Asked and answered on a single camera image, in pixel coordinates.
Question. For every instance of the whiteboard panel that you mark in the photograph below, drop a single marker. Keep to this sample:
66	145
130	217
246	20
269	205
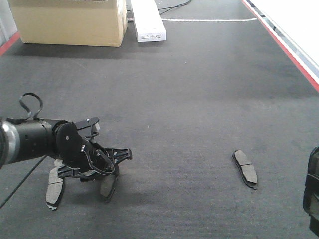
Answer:
298	21

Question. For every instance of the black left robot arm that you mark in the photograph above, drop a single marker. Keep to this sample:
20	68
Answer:
27	138

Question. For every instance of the cardboard box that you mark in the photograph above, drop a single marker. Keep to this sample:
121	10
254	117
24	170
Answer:
71	22

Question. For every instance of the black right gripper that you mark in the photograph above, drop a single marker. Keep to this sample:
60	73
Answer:
311	193

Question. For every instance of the black conveyor mat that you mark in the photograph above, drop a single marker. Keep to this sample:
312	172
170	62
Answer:
219	83

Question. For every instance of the brake pad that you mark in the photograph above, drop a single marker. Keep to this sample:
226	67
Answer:
107	187
55	188
246	169

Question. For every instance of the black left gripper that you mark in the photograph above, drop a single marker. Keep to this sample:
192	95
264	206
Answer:
82	157

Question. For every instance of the long white box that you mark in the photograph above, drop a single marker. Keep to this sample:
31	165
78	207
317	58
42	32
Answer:
148	24

